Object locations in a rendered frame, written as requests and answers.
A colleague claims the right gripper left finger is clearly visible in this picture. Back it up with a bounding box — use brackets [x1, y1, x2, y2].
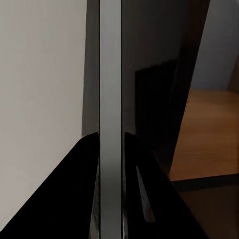
[0, 132, 99, 239]

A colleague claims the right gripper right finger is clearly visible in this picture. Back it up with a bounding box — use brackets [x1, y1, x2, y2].
[125, 132, 209, 239]

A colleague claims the keyboard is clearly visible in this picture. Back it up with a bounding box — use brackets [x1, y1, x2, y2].
[91, 162, 128, 239]

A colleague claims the notebook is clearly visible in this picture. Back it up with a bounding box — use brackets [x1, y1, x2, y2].
[98, 0, 125, 239]

